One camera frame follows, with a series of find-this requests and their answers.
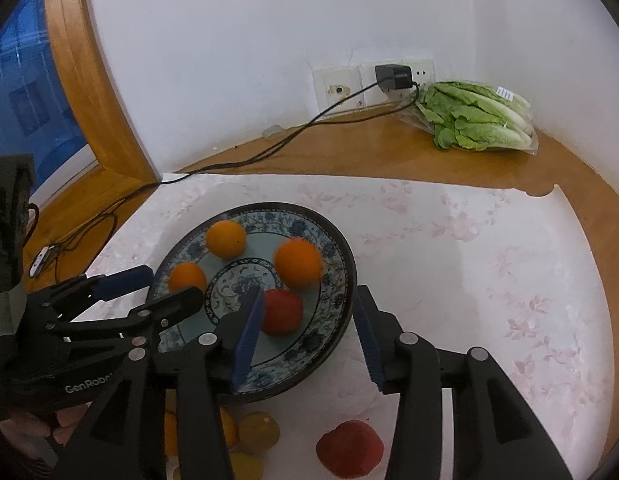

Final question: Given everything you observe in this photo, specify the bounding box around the orange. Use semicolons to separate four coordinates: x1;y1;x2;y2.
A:
164;389;238;457
168;261;208;292
206;220;247;260
273;237;323;289

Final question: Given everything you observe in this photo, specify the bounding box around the green-brown fruit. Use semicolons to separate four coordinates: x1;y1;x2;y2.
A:
172;450;265;480
238;412;280;454

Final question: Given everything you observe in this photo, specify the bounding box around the red apple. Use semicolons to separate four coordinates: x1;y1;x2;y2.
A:
315;420;384;479
262;289;304;337

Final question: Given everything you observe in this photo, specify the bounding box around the red apple back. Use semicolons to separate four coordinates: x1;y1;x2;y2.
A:
262;289;304;337

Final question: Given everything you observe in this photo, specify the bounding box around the person left hand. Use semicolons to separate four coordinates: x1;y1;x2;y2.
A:
0;402;90;464

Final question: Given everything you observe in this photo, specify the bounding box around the white phone on desk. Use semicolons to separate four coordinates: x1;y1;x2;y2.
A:
29;244;60;278

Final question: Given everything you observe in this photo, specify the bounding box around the white floral table mat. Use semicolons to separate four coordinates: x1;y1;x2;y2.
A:
89;174;614;479

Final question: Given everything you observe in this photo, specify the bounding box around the blue white patterned plate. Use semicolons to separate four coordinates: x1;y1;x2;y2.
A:
146;202;357;404

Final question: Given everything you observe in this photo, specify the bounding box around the small grey plastic block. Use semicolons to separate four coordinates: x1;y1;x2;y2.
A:
262;125;287;139

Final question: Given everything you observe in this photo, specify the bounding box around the bagged green lettuce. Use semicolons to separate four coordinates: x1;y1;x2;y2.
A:
397;80;538;155

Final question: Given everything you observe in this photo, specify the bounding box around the black power adapter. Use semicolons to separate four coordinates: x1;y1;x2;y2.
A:
375;64;413;92

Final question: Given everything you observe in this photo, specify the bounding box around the wooden window frame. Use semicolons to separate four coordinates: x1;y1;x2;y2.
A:
24;0;158;292

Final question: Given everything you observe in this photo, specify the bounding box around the black power cable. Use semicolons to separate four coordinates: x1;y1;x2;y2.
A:
24;79;423;281

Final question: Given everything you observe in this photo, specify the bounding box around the white wall socket plate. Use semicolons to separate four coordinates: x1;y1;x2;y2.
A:
313;67;365;115

